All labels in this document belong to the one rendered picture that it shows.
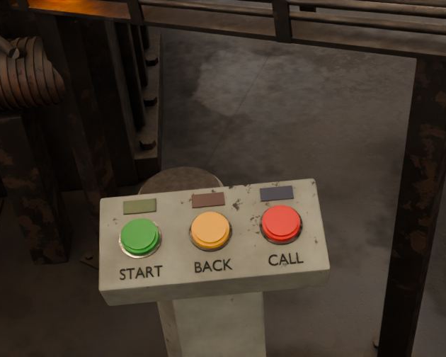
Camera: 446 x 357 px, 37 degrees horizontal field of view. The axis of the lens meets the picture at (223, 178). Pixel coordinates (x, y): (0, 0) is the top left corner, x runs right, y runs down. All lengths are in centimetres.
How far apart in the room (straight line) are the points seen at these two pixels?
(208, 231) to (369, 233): 90
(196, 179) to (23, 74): 47
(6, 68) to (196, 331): 67
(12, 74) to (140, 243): 63
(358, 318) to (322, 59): 102
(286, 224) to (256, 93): 133
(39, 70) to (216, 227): 64
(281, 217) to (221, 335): 17
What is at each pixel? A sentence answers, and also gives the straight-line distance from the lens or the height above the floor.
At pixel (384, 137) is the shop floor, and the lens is 184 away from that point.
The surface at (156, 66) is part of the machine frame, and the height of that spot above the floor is 7.
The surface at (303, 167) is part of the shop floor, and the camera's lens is 172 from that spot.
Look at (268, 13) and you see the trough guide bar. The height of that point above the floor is 70.
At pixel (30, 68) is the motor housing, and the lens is 125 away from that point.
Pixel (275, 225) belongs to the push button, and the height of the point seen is 61.
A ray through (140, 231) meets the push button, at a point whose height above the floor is 61.
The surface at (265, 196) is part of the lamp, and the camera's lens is 72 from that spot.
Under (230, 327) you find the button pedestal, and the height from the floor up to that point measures 48.
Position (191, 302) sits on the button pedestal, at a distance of 74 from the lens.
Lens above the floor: 110
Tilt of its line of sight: 40 degrees down
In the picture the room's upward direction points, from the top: 5 degrees counter-clockwise
